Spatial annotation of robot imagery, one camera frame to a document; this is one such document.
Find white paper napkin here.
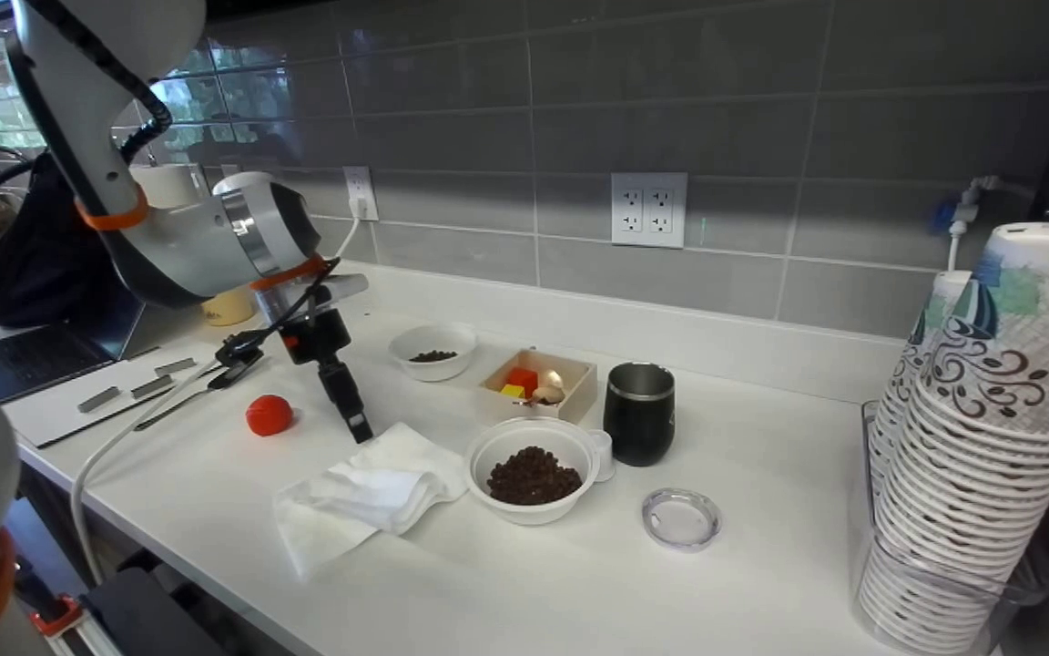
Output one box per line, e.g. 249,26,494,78
274,422,465,579

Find clear plastic cup holder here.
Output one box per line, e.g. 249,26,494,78
847,405,1049,656

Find white bowl with dark beans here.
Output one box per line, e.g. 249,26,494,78
465,419,613,530

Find white wall power outlet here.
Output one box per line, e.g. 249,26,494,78
613,170,688,249

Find stack of patterned paper cups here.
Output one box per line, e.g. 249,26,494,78
851,219,1049,656

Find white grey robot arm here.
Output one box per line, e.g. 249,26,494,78
8,0,375,441

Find wooden box with toy food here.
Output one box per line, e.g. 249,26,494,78
481,350,600,422

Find red ball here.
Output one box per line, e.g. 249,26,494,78
245,394,295,439

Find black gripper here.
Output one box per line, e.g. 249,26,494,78
281,292,375,444

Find white cable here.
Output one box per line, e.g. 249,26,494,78
70,178,379,586

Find yellow squeeze bottle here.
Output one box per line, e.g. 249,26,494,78
199,288,254,330

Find black metal cup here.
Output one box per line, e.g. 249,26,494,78
606,360,674,466

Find blue white spray bottle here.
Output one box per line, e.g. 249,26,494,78
929,177,999,270

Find black bag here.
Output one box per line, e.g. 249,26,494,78
0,157,122,330

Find small white bowl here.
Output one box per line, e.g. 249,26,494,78
388,325,476,383

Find clear glass coaster dish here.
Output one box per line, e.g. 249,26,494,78
642,489,721,552

